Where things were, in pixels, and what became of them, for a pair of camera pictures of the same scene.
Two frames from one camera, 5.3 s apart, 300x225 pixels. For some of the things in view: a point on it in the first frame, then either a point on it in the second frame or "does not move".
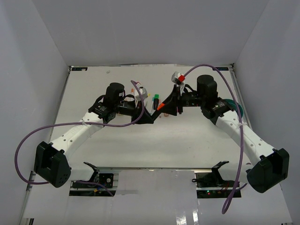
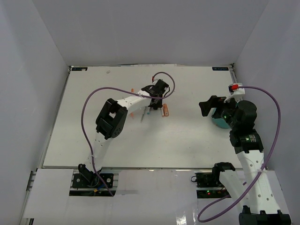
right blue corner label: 222,68 does not move
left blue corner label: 79,69 does not move
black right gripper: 175,100 -> 216,102
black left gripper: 146,118 -> 159,104
